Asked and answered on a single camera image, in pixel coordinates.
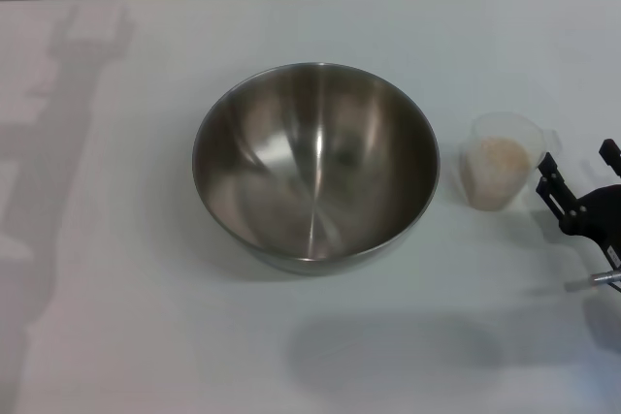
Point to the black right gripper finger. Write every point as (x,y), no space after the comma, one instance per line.
(555,188)
(612,154)

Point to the stainless steel mixing bowl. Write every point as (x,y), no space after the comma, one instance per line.
(315,176)

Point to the clear plastic measuring cup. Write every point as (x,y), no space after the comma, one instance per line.
(490,128)

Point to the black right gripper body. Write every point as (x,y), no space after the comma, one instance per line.
(599,215)

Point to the white rice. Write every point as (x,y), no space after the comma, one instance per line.
(495,167)

